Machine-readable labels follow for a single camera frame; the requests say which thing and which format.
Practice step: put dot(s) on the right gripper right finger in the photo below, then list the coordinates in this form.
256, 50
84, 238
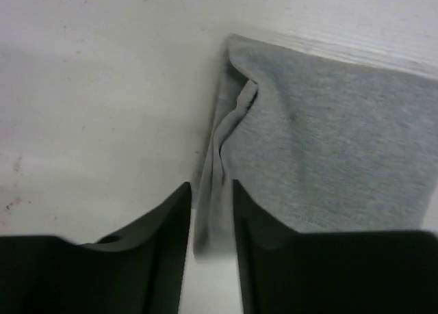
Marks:
283, 271

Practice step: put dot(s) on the grey tank top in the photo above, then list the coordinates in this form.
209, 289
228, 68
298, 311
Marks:
319, 144

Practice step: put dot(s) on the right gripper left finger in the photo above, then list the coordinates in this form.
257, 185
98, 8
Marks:
136, 269

